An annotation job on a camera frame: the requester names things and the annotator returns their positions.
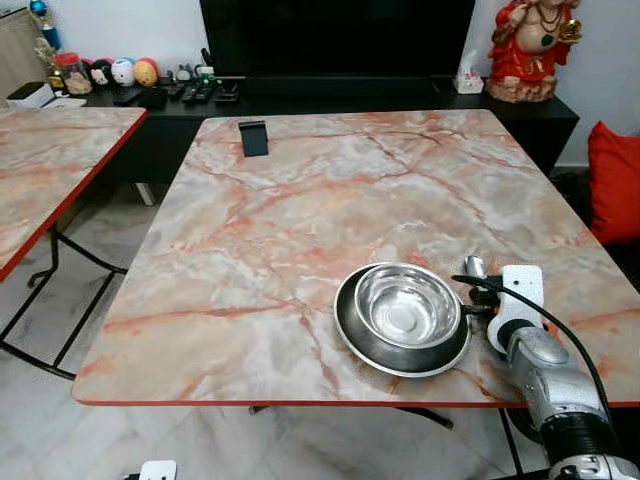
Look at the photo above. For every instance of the stainless steel bowl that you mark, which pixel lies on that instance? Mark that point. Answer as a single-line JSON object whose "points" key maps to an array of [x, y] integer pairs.
{"points": [[405, 305]]}

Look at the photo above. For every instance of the stainless steel plate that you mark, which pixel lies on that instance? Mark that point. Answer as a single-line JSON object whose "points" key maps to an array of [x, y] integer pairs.
{"points": [[360, 345]]}

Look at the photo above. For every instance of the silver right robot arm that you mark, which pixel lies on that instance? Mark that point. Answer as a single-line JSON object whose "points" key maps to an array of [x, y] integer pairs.
{"points": [[555, 385]]}

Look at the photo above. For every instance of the red cushion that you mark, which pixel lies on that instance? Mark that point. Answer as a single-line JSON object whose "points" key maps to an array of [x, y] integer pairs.
{"points": [[615, 185]]}

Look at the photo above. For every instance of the marble pattern folding table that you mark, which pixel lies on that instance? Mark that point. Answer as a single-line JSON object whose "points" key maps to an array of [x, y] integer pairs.
{"points": [[300, 220], [50, 160]]}

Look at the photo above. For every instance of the white tissue box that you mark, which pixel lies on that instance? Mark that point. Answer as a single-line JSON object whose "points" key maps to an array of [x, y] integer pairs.
{"points": [[470, 80]]}

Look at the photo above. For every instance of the red laughing Buddha statue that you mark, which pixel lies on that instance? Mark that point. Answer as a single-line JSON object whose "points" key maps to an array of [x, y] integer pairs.
{"points": [[530, 60]]}

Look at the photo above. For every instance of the black phone stand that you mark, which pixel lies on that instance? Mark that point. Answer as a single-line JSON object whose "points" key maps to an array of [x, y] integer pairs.
{"points": [[255, 140]]}

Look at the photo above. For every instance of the black television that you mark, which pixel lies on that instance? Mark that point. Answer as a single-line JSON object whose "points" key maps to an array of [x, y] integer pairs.
{"points": [[340, 35]]}

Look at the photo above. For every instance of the black remote control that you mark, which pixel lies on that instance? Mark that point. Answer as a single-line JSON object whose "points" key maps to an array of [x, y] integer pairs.
{"points": [[195, 92]]}

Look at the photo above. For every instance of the green black mug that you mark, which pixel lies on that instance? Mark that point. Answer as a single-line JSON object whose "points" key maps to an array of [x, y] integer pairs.
{"points": [[205, 68]]}

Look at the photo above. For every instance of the yellow round figurine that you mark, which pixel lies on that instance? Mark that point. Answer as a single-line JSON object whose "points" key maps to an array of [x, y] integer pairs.
{"points": [[147, 73]]}

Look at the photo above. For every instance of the white round figurine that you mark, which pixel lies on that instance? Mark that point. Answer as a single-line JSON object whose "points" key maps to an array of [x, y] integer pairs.
{"points": [[123, 72]]}

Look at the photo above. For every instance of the dark round figurine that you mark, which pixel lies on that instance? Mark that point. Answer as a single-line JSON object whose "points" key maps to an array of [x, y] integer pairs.
{"points": [[101, 73]]}

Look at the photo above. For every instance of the red lid glass jar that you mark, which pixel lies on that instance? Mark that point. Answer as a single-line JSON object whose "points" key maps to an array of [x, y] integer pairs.
{"points": [[73, 76]]}

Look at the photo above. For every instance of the small white box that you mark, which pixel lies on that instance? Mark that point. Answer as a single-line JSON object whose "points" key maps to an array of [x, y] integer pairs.
{"points": [[30, 95]]}

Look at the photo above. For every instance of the gold trophy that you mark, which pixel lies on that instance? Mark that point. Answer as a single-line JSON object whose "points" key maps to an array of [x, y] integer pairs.
{"points": [[46, 45]]}

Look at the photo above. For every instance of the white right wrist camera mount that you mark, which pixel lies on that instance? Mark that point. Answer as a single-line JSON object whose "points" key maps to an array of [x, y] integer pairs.
{"points": [[520, 290]]}

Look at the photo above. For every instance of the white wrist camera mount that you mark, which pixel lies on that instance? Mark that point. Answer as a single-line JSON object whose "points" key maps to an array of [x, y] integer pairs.
{"points": [[520, 290], [158, 471]]}

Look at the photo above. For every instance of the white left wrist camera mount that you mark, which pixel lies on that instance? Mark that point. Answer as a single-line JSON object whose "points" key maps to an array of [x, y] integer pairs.
{"points": [[158, 471]]}

